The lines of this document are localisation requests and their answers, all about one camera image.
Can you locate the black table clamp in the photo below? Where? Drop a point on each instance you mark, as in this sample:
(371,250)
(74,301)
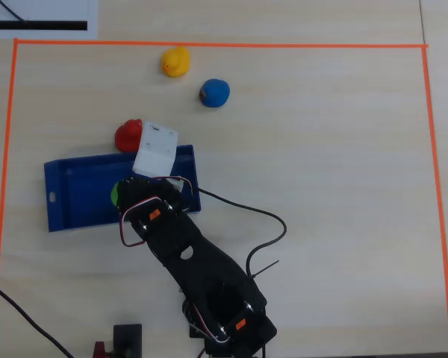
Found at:
(127,341)

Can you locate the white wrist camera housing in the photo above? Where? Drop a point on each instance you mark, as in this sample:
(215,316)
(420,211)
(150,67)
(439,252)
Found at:
(156,149)

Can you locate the white paper sheet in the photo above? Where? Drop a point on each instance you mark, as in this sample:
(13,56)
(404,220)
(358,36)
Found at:
(59,9)

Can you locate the orange tape border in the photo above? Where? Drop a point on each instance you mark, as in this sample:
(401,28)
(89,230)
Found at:
(431,112)

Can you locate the blue plastic box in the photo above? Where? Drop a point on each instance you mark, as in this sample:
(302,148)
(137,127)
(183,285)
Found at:
(86,194)

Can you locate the blue rubber duck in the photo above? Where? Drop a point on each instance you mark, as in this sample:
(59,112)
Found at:
(216,93)

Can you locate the green rubber duck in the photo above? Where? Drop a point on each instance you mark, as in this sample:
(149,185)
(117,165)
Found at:
(115,194)

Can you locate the black zip tie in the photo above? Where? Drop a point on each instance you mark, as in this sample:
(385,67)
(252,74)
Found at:
(267,268)

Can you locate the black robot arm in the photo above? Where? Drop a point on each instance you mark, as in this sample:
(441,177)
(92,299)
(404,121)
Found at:
(209,268)

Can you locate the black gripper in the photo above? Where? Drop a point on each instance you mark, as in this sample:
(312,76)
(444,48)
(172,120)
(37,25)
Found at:
(124,195)

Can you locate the yellow rubber duck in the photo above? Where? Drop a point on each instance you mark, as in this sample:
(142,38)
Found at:
(176,61)

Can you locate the red rubber duck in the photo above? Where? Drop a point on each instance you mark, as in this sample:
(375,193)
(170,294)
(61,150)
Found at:
(127,136)

